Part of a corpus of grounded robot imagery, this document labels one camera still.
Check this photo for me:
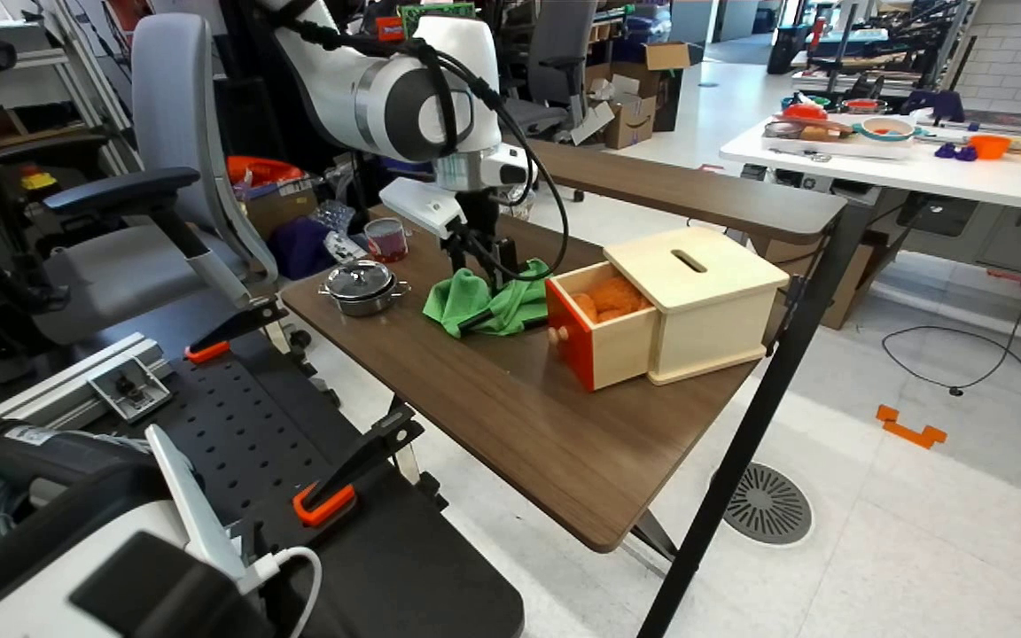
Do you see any wooden box with slot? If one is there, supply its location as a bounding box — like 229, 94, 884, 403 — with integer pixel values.
599, 219, 794, 389

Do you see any orange and black clamp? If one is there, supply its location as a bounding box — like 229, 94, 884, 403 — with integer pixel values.
182, 298, 293, 373
288, 403, 428, 533

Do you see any round floor drain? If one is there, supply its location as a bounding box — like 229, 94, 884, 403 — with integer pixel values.
721, 460, 818, 549

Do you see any red wooden drawer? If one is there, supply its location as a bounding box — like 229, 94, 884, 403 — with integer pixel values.
542, 260, 664, 395

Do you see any white plastic bracket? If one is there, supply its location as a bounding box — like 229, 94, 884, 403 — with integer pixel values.
139, 422, 262, 595

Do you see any white table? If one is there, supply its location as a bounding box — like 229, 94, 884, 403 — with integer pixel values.
716, 112, 1021, 219

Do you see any orange bowl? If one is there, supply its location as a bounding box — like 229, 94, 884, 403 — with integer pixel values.
964, 132, 1015, 162

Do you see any black base table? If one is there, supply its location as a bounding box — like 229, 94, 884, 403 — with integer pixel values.
275, 472, 529, 638

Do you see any brown wooden side table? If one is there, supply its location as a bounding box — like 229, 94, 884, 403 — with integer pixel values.
526, 135, 854, 243

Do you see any aluminium extrusion rail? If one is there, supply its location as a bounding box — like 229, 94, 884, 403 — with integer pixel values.
0, 330, 166, 427

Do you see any black flat phone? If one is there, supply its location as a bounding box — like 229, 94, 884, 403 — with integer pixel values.
62, 530, 236, 638

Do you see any orange tape floor marker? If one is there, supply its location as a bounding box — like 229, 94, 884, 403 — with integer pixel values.
873, 401, 952, 455

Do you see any clear plastic container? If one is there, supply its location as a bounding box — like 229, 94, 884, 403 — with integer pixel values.
357, 216, 416, 268

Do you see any black perforated mounting board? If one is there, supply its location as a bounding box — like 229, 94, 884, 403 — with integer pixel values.
145, 347, 450, 559

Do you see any black office chair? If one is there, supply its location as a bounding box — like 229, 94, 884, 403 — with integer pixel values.
526, 0, 599, 115

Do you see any black diagonal metal pole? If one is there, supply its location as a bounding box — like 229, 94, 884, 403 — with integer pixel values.
633, 200, 884, 638

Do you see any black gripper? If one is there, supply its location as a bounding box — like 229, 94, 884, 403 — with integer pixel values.
443, 188, 521, 295

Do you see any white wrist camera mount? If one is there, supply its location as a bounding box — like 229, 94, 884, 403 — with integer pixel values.
377, 174, 473, 243

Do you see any open cardboard box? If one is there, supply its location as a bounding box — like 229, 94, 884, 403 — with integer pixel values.
599, 94, 664, 152

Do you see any black floor cable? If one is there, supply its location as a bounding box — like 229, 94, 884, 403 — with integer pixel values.
877, 216, 1021, 401

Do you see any grey office chair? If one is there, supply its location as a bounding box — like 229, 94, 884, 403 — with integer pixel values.
40, 11, 288, 347

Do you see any small cardboard box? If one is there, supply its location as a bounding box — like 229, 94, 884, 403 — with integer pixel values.
641, 41, 693, 75

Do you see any steel pot with lid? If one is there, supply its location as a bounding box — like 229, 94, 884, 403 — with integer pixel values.
320, 255, 416, 322

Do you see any purple bag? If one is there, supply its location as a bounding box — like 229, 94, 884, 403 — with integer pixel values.
267, 216, 334, 285

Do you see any white cable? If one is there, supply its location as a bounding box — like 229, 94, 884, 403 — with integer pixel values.
249, 542, 331, 638

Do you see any green towel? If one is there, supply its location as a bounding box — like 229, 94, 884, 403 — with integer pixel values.
418, 255, 556, 343

